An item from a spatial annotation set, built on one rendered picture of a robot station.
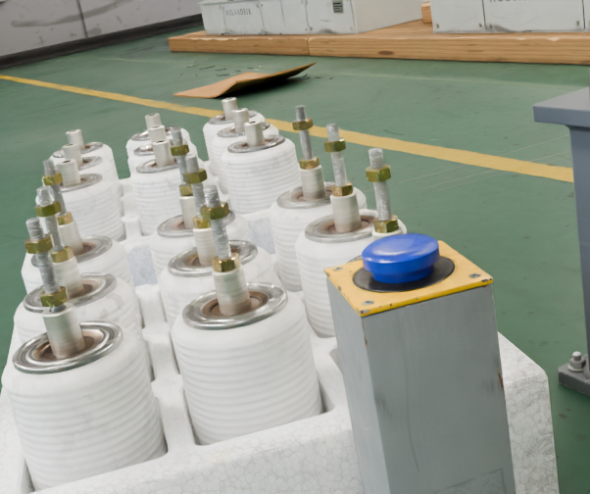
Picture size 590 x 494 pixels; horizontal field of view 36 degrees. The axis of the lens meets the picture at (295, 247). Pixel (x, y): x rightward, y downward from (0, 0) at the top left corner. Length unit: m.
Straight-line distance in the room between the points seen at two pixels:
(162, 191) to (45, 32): 6.04
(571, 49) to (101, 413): 2.43
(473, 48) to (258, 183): 2.15
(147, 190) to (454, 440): 0.72
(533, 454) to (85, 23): 6.69
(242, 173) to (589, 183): 0.44
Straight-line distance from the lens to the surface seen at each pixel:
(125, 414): 0.63
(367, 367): 0.46
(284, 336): 0.62
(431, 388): 0.47
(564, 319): 1.16
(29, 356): 0.65
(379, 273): 0.46
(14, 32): 7.09
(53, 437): 0.63
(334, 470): 0.63
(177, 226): 0.88
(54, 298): 0.63
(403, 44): 3.55
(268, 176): 1.14
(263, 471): 0.62
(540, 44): 2.99
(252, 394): 0.62
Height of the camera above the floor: 0.49
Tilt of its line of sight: 18 degrees down
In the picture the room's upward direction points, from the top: 11 degrees counter-clockwise
